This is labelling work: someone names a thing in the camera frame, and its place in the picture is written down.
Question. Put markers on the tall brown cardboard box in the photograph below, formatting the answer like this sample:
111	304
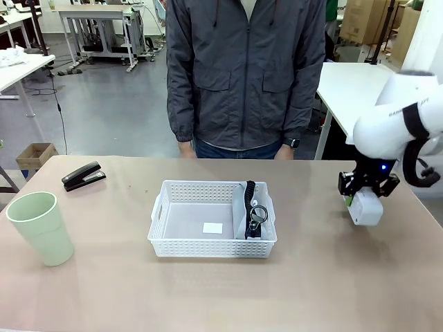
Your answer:
406	31

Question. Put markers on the white rectangular box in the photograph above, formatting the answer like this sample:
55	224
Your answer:
367	211

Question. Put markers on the person's right forearm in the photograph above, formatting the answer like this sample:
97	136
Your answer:
180	110

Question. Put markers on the black stapler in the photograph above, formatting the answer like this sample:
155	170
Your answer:
81	176

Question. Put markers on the person's left hand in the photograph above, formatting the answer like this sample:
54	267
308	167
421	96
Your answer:
285	153

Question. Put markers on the black and grey bag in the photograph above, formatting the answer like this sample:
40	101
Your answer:
249	197

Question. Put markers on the black stand pole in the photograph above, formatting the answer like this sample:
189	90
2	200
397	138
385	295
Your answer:
38	27

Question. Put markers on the pale green plastic cup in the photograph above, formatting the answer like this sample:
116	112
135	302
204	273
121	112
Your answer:
41	231

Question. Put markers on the white rectangular label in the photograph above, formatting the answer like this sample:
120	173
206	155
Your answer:
212	228

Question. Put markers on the white perforated plastic basket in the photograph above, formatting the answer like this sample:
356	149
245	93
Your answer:
207	247

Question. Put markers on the small open cardboard box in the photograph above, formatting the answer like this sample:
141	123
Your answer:
36	155

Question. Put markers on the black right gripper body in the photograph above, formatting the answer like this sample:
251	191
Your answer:
372	171

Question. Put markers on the grey fabric pouch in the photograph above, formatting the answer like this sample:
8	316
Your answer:
239	214

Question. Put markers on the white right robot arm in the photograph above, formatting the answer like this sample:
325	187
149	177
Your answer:
387	121

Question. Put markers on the crumpled white cloth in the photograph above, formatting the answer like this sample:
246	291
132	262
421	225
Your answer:
12	57

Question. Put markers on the black tripod stand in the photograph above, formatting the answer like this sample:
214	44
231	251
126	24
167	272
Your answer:
380	34

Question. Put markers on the person's left forearm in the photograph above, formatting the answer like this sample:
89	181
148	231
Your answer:
304	110

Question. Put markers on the black smartwatch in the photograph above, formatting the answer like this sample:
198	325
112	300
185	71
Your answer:
292	142

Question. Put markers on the person in grey jacket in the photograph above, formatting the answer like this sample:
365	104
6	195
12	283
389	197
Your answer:
242	76

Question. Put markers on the large brown cardboard box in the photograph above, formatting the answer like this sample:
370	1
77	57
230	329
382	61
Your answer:
363	20

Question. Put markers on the person's right hand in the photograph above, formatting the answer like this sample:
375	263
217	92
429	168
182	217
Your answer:
187	149

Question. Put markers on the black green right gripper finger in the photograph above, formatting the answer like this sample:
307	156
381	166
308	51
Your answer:
388	186
347	185

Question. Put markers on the white workbench on wheels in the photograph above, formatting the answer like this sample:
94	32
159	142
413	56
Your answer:
100	14

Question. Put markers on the white side table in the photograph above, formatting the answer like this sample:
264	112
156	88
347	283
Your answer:
349	83

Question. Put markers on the white table with slanted legs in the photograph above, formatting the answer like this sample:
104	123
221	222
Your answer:
20	69

